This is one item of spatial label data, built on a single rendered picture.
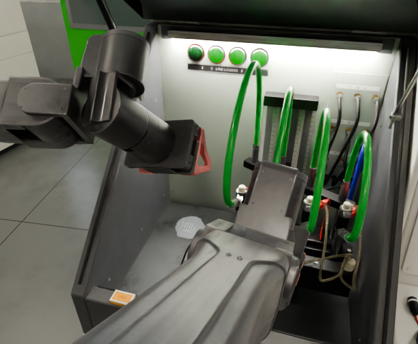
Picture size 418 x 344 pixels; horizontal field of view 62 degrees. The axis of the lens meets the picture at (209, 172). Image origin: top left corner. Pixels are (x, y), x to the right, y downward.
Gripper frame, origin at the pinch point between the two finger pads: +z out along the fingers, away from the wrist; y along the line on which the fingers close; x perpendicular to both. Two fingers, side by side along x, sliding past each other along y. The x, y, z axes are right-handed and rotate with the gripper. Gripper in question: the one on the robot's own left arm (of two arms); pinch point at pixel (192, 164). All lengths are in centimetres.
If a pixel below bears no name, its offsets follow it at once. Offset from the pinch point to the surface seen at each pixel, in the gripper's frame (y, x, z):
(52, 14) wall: 386, -258, 181
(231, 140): -1.8, -7.0, 7.5
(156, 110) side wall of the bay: 38, -26, 31
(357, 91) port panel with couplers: -16, -35, 45
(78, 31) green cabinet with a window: 245, -170, 133
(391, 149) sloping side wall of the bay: -24.9, -16.6, 38.3
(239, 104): -2.1, -13.8, 7.7
